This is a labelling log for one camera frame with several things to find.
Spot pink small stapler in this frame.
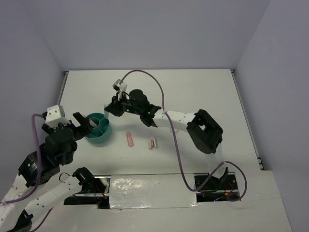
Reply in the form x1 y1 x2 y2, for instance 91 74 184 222
148 136 157 150

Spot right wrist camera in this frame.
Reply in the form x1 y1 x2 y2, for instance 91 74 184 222
112 79 127 101

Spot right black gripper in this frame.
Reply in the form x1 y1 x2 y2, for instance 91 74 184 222
105 92 142 117

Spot red pen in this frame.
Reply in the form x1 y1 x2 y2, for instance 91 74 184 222
89 119 97 128

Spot teal round organizer container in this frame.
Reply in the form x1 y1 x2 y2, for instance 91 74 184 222
85 113 112 145

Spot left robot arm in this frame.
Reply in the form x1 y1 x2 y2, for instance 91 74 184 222
0 110 96 232

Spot pink correction tape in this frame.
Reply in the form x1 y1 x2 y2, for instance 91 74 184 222
126 132 134 147

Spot silver foil plate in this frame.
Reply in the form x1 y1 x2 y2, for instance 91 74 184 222
109 174 198 209

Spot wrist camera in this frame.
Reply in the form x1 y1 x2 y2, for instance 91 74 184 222
112 79 127 101
45 105 70 128

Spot green pen cap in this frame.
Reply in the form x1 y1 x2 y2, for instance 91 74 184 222
104 104 109 119

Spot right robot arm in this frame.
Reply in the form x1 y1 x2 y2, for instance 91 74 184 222
104 89 228 191

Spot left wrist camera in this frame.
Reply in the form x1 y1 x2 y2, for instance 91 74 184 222
45 105 70 128

